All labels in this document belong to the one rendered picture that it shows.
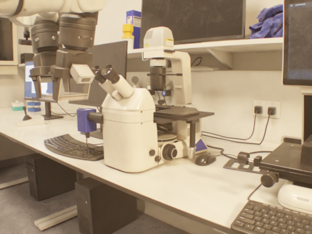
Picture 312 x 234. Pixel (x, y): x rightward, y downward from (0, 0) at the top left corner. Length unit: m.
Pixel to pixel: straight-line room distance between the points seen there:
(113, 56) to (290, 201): 1.05
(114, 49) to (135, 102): 0.55
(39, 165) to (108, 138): 1.51
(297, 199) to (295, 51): 0.44
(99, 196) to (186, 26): 1.19
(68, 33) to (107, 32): 1.79
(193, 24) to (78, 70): 0.98
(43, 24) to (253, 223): 0.75
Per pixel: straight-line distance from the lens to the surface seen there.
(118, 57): 1.33
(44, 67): 0.76
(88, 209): 1.76
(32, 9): 0.53
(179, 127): 1.12
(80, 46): 0.63
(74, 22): 0.63
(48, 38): 0.78
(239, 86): 1.47
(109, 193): 1.79
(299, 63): 0.87
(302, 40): 0.87
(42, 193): 2.50
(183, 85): 1.18
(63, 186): 2.59
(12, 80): 3.48
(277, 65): 1.55
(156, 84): 1.05
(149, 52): 1.07
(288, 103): 1.40
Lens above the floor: 1.09
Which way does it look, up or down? 9 degrees down
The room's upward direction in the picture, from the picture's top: straight up
